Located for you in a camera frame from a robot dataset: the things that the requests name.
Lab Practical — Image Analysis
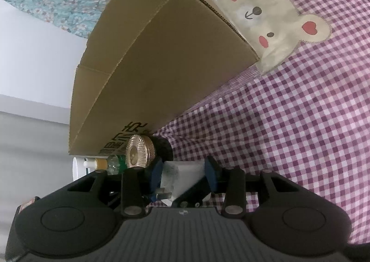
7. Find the bear patch on tablecloth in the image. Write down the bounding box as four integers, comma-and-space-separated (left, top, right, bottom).
215, 0, 332, 75

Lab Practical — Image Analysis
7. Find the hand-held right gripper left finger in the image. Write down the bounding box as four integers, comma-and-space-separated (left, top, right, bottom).
66, 159, 163, 218

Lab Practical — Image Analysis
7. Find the brown cardboard box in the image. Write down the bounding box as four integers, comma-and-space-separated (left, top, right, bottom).
68, 0, 261, 156

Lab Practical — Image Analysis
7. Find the black jar with gold lid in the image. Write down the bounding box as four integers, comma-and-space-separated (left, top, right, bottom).
125, 134, 174, 169

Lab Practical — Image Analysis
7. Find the white pill bottle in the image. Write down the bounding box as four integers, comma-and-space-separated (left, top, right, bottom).
72, 156, 87, 183

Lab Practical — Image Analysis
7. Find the purple checkered tablecloth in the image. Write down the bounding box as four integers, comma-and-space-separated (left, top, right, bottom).
145, 0, 370, 248

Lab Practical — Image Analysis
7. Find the green dropper bottle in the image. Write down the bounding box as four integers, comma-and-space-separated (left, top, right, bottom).
84, 155, 128, 176

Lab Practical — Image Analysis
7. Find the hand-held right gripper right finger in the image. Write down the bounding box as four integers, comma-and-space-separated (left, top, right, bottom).
204, 156, 307, 217

